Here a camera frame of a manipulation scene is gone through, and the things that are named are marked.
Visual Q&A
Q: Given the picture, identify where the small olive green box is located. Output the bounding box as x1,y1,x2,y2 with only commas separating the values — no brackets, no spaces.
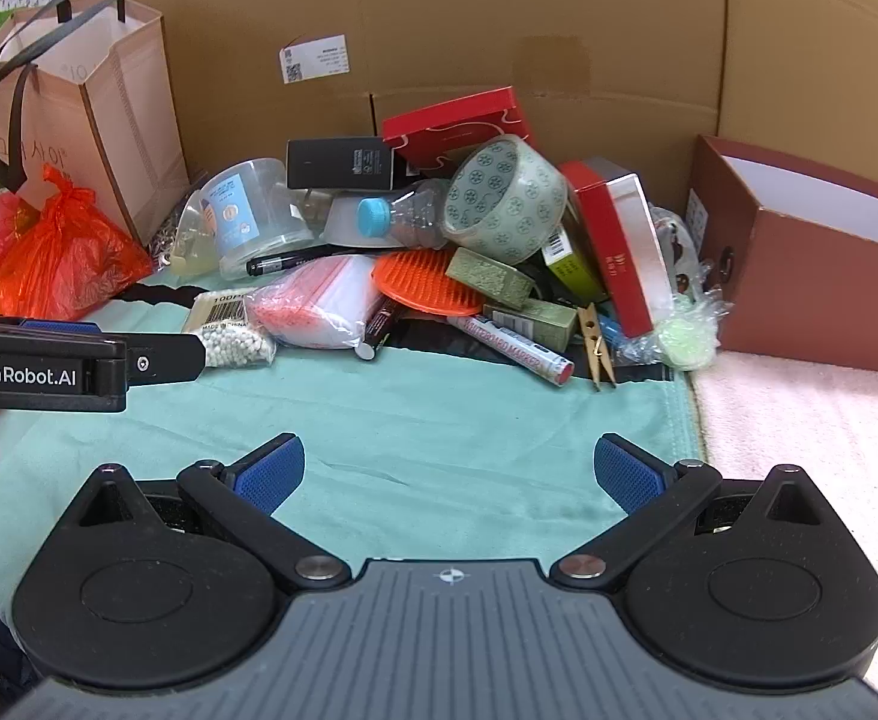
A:
482,298,579,344
445,246,536,311

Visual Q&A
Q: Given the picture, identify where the red and silver box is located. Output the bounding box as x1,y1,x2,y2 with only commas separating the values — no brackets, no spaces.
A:
559,159,676,338

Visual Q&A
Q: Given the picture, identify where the clear plastic packet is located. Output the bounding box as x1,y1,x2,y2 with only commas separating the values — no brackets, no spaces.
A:
650,206,710,293

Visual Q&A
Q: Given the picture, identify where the patterned tape roll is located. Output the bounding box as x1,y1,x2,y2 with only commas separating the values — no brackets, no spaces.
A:
439,135,569,265

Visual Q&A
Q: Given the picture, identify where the red plastic bag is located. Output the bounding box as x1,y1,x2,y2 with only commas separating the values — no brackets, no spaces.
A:
0,165,154,322

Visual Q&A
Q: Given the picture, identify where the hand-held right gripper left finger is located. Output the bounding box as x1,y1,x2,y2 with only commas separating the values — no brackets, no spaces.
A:
56,433,351,590

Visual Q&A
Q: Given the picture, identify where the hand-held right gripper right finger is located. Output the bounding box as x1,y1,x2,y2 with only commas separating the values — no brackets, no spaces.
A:
551,433,830,592

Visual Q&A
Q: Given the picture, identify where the bag of white pellets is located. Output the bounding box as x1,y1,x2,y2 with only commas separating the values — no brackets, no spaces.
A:
182,289,276,370

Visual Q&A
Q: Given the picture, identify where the orange silicone pad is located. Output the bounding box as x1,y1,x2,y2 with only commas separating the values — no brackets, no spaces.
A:
371,250,485,317

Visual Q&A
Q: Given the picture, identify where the maroon cardboard box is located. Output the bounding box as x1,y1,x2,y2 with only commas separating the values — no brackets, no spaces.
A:
682,133,878,377

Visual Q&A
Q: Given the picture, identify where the black marker pen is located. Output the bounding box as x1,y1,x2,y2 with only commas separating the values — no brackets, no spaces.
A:
246,244,350,276

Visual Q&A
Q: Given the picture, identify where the green puff in plastic wrap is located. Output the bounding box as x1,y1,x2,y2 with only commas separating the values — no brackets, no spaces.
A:
619,292,732,372

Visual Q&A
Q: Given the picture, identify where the pack of red-striped zip bags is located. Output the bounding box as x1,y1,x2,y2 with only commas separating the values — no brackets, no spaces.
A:
244,253,389,352

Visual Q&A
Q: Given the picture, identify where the beige paper shopping bag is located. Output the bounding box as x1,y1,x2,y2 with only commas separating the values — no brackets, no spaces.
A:
0,0,191,248

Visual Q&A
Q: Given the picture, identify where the large cardboard box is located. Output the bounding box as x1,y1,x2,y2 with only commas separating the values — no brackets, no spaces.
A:
56,0,878,391

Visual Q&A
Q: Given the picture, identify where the black box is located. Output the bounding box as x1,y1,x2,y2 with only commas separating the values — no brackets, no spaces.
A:
287,136,396,191

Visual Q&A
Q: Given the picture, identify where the flat red box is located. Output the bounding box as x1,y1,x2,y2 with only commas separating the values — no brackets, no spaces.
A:
383,86,537,173

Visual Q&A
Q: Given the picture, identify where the wooden clothespin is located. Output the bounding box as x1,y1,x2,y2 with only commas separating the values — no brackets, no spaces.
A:
577,302,618,391

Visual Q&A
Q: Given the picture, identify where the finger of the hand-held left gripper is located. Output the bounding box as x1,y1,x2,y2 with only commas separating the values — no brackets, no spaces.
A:
125,334,208,389
23,319,103,338

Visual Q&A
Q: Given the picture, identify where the clear plastic jar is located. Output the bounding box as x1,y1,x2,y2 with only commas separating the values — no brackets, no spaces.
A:
200,157,327,278

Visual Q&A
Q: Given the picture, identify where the white marker pen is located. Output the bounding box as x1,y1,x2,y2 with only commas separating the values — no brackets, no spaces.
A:
448,313,575,387

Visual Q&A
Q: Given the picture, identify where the teal cloth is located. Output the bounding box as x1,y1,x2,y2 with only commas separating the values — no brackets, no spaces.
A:
0,270,706,616

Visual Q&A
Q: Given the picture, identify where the red and black marker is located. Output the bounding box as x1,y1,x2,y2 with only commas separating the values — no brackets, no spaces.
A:
356,296,410,361

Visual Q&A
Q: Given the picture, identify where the white shipping label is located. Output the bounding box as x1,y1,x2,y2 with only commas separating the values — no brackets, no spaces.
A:
280,36,350,85

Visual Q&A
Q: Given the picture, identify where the plastic bottle with blue cap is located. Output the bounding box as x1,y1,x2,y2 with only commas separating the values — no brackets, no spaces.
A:
356,180,455,250

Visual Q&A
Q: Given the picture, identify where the pile of metal chain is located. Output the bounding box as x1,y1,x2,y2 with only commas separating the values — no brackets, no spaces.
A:
146,202,185,271

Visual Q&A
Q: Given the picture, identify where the yellow-green box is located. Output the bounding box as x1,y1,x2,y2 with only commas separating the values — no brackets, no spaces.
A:
540,229,609,308

